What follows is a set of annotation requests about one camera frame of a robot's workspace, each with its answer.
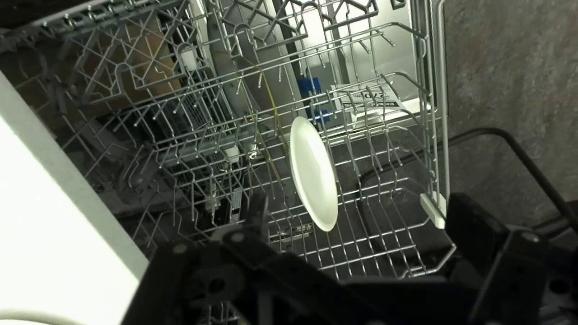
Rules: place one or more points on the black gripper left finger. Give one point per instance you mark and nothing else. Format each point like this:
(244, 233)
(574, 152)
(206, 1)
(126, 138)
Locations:
(253, 219)

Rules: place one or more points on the white plate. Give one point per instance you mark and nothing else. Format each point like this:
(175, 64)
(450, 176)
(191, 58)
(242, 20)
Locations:
(312, 174)

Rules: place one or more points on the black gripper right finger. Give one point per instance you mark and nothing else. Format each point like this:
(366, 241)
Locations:
(475, 232)

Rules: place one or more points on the white wire dish rack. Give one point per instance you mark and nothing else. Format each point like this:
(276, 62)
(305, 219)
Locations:
(177, 111)

